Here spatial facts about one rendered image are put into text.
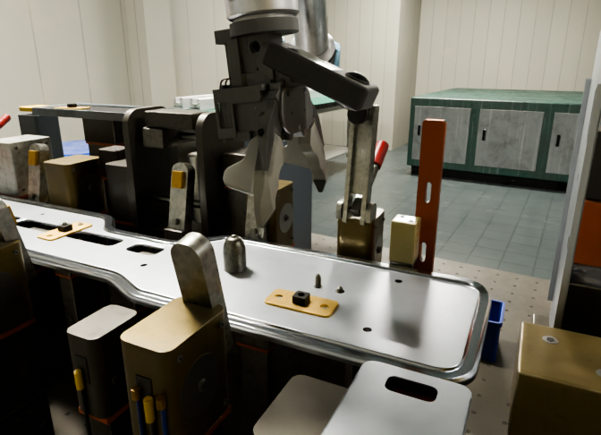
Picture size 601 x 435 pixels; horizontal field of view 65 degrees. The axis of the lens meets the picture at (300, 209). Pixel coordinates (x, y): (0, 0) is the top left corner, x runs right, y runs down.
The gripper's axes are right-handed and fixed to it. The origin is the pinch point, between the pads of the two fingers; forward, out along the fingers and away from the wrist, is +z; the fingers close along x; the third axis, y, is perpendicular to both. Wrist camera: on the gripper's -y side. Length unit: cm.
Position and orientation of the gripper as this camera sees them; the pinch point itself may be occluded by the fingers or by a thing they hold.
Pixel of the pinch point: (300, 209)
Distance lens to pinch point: 53.1
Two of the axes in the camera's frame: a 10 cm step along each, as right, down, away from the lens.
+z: 1.0, 9.6, 2.6
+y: -8.9, -0.3, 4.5
